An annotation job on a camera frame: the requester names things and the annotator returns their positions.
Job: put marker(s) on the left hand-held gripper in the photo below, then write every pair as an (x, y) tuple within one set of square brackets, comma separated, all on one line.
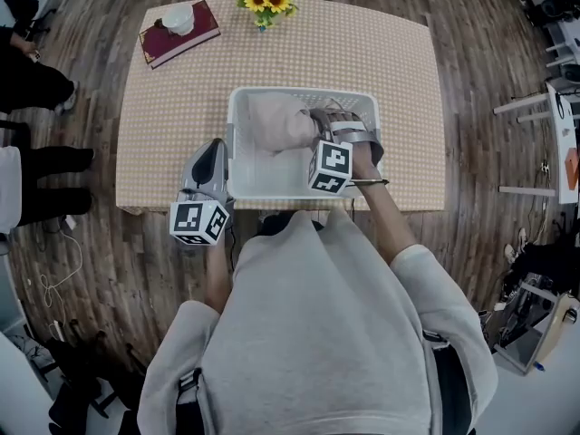
[(203, 218)]

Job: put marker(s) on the white plastic laundry basket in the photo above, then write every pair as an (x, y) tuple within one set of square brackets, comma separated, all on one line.
[(272, 184)]

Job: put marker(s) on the dark red hardcover book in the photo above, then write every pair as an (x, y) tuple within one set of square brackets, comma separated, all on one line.
[(181, 43)]

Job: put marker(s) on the white ceramic bowl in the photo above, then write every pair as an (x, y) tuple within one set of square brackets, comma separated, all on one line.
[(179, 18)]

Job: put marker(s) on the person's right forearm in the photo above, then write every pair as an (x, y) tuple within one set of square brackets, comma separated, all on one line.
[(385, 218)]

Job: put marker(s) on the pair of light shoes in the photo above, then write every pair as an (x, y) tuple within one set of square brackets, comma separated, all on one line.
[(514, 247)]

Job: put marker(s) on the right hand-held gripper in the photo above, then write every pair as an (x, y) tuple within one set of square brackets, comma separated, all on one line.
[(333, 163)]

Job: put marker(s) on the wooden framed board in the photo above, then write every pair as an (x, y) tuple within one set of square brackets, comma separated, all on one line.
[(550, 329)]

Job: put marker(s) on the person's grey sweatshirt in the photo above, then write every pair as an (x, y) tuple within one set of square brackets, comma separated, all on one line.
[(317, 333)]

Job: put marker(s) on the pink laundry cloth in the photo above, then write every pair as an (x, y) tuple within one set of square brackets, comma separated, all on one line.
[(276, 122)]

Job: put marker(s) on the person's left forearm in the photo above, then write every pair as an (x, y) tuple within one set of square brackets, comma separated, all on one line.
[(218, 279)]

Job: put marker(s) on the black office chair base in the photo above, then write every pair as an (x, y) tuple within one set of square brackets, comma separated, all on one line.
[(86, 379)]

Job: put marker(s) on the white desk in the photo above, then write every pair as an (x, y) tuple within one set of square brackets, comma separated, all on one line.
[(566, 152)]

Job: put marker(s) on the person's right hand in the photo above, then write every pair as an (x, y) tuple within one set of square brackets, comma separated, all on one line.
[(366, 167)]

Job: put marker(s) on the orange checked tablecloth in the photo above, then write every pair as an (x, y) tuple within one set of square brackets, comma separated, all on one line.
[(181, 120)]

